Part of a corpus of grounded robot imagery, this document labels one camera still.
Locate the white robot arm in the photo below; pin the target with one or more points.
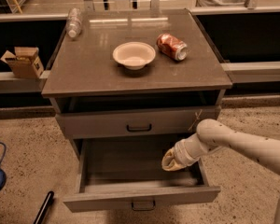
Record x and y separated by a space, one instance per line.
210 136

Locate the white paper bowl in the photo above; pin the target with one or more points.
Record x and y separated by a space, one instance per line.
134 55

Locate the open cardboard box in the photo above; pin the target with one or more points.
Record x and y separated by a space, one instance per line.
24 62

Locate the red soda can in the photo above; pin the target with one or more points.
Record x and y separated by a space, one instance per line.
172 47

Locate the clear plastic water bottle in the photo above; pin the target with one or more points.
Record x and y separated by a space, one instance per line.
74 22

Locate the grey drawer cabinet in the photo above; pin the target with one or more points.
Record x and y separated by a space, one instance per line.
86 78

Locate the black rod on floor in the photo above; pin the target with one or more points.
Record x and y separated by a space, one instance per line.
48 201

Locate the grey drawer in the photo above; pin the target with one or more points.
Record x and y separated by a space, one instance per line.
126 173
134 122

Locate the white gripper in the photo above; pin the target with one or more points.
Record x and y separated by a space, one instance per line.
181 155

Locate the grey top drawer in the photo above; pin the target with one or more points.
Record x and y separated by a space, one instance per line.
134 122

